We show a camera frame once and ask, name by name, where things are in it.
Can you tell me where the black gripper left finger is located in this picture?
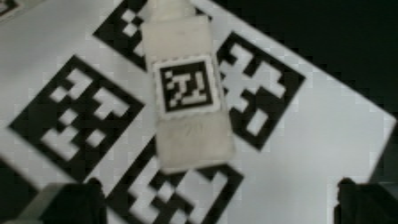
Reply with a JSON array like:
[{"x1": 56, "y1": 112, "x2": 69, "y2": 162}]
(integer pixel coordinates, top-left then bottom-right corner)
[{"x1": 38, "y1": 178, "x2": 106, "y2": 224}]

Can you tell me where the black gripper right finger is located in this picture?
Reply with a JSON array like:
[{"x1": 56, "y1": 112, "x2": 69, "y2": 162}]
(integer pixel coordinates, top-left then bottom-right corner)
[{"x1": 335, "y1": 178, "x2": 398, "y2": 224}]

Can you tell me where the fiducial marker sheet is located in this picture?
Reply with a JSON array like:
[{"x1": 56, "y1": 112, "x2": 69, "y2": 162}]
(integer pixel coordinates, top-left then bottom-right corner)
[{"x1": 0, "y1": 0, "x2": 396, "y2": 224}]

